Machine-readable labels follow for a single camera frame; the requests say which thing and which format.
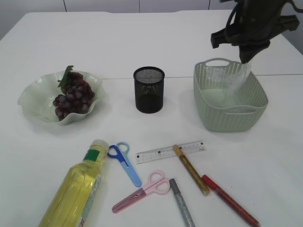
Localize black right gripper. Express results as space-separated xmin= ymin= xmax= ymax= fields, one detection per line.
xmin=211 ymin=0 xmax=303 ymax=63

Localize clear plastic sheet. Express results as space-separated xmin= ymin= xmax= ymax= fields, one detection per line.
xmin=205 ymin=58 xmax=251 ymax=107

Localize red glitter pen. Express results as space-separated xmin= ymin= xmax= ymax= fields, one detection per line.
xmin=201 ymin=175 xmax=261 ymax=227

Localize purple grape bunch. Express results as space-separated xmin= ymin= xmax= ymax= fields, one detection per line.
xmin=53 ymin=65 xmax=95 ymax=121

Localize yellow oil bottle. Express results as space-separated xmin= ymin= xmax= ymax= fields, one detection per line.
xmin=39 ymin=139 xmax=109 ymax=227

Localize green plastic basket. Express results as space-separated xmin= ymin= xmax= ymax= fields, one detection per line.
xmin=193 ymin=58 xmax=268 ymax=132

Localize black mesh pen holder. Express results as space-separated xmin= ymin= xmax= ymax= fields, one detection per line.
xmin=133 ymin=66 xmax=165 ymax=114

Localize clear plastic ruler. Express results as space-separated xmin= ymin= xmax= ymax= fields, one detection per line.
xmin=135 ymin=140 xmax=206 ymax=164

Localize gold glitter pen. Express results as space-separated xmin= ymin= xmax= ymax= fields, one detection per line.
xmin=173 ymin=145 xmax=210 ymax=196

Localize silver glitter pen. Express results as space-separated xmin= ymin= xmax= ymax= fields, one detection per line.
xmin=169 ymin=178 xmax=195 ymax=227

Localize pale green wavy plate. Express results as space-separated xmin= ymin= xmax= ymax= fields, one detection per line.
xmin=18 ymin=71 xmax=106 ymax=125

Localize pink scissors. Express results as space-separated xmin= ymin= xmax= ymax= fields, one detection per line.
xmin=112 ymin=170 xmax=170 ymax=213

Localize blue scissors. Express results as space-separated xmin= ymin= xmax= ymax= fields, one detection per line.
xmin=107 ymin=142 xmax=142 ymax=187

